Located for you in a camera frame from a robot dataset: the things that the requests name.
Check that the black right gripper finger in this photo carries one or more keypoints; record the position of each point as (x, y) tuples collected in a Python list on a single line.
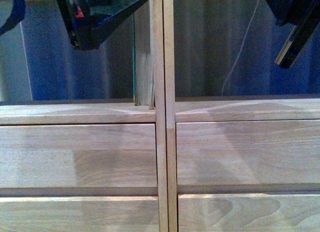
[(305, 16)]

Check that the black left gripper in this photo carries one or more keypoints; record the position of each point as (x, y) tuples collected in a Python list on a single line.
[(90, 22)]

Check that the left wooden shelf unit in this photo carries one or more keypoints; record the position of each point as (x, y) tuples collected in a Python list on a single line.
[(18, 108)]

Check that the wooden shelf unit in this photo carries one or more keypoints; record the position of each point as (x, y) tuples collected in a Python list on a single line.
[(18, 108), (223, 109)]

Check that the right wooden shelf unit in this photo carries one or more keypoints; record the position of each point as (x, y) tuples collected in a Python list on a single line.
[(223, 109)]

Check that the dark blue curtain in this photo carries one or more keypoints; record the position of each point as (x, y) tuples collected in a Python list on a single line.
[(221, 48)]

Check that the thick upright teal-cover book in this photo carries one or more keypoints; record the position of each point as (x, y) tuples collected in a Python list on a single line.
[(143, 71)]

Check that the upper left wooden drawer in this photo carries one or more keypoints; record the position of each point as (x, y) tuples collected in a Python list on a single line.
[(78, 156)]

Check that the wooden drawer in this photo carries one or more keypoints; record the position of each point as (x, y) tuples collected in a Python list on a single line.
[(80, 214), (78, 156), (271, 152), (257, 212)]

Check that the upper right wooden drawer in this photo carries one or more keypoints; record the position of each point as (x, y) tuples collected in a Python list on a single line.
[(271, 152)]

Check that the lower left wooden drawer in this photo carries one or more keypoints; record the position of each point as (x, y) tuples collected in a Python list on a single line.
[(80, 214)]

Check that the lower right wooden drawer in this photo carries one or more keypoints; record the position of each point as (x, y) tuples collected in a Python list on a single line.
[(257, 212)]

